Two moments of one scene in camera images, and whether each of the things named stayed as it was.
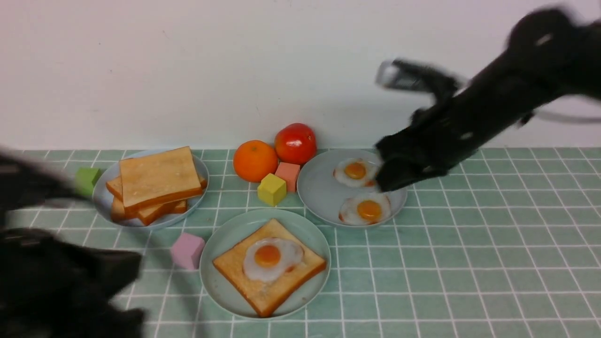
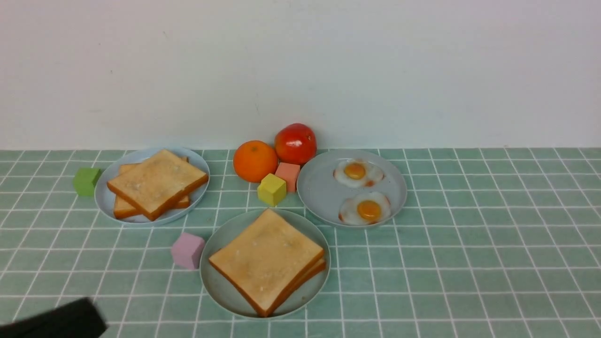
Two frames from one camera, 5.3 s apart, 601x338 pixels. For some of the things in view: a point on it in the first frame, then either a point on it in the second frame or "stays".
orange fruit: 254,159 stays
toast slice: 158,178 to 265,259
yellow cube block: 272,190 stays
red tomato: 296,143 stays
